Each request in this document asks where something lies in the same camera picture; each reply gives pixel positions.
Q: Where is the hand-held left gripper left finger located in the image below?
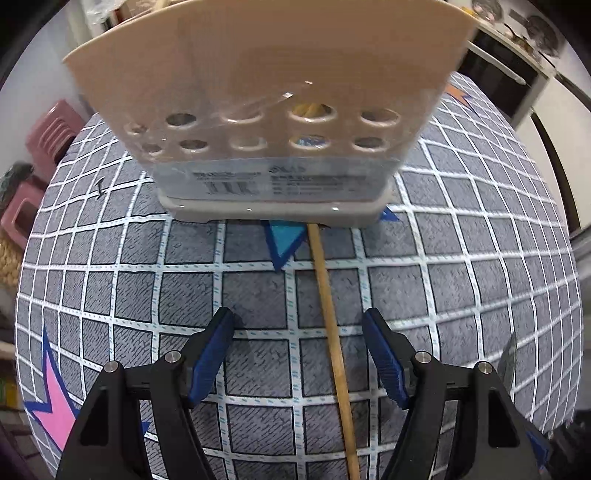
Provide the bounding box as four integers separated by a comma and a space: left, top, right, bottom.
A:
55, 306, 236, 480

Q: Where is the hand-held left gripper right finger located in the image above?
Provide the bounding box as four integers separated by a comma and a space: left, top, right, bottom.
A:
361, 308, 555, 480

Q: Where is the translucent grey spoon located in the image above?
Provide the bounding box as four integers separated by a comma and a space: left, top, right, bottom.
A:
496, 331, 519, 398

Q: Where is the beige plastic utensil holder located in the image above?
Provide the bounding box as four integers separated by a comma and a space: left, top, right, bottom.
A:
62, 0, 478, 230

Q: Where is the pink plastic stool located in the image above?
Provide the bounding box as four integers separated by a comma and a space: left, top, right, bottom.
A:
0, 180, 47, 250
25, 99, 86, 178

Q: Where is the black oven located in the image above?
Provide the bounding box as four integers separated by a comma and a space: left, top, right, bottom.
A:
455, 28, 541, 116

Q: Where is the white cabinet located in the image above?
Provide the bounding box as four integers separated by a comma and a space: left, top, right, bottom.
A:
512, 69, 591, 232

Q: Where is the round dark pan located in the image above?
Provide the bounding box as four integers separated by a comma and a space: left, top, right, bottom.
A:
526, 14, 561, 54

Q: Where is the silver kettle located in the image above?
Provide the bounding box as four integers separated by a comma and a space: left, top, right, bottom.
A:
473, 0, 502, 21

